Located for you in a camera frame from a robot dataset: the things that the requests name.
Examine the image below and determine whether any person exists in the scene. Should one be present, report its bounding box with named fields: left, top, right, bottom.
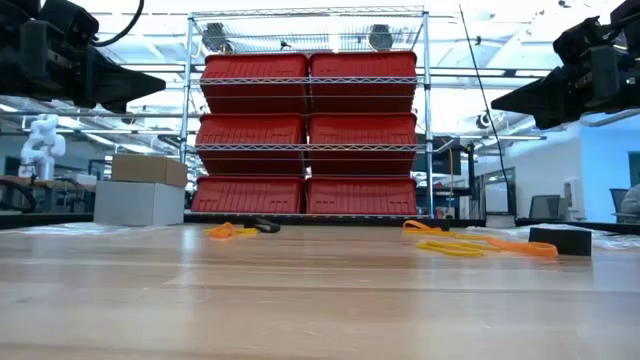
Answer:
left=619, top=182, right=640, bottom=224

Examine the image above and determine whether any thin black cable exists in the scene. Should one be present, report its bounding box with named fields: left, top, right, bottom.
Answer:
left=457, top=3, right=514, bottom=217

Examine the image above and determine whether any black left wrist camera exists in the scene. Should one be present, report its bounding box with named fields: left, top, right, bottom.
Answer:
left=39, top=0, right=100, bottom=37

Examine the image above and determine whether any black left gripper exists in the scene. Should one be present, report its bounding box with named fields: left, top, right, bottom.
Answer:
left=0, top=18, right=167, bottom=114

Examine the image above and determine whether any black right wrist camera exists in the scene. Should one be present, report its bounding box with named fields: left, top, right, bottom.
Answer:
left=552, top=15, right=604, bottom=66

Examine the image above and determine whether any grey office chair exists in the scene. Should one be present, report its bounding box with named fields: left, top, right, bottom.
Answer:
left=528, top=194, right=570, bottom=222

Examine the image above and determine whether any white framed board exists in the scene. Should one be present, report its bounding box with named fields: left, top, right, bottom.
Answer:
left=481, top=167, right=517, bottom=217

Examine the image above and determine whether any clear plastic zip bag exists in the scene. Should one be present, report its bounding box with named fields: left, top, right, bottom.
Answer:
left=14, top=222, right=169, bottom=236
left=464, top=223, right=640, bottom=251

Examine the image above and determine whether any dark office chair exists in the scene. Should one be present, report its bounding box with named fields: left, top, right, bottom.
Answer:
left=608, top=188, right=630, bottom=224

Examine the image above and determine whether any black monitor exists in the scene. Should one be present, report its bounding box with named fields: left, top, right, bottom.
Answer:
left=413, top=133, right=462, bottom=177

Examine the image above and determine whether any white box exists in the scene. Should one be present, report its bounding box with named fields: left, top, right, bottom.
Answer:
left=93, top=179, right=186, bottom=227

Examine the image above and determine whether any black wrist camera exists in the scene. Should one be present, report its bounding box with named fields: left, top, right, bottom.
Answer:
left=552, top=15, right=604, bottom=66
left=39, top=0, right=100, bottom=37

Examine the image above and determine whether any brown cardboard box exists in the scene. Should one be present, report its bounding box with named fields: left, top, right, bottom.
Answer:
left=110, top=153, right=189, bottom=188

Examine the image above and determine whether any wooden top workbench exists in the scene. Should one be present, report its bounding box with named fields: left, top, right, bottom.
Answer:
left=0, top=174, right=96, bottom=214

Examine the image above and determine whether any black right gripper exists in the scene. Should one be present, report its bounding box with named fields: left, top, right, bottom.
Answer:
left=491, top=43, right=640, bottom=131

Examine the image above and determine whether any white wall dispenser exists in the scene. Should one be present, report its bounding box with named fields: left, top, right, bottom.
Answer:
left=563, top=178, right=585, bottom=212

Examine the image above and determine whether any chrome wire shelf rack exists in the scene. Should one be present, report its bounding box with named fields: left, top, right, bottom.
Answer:
left=179, top=5, right=436, bottom=221

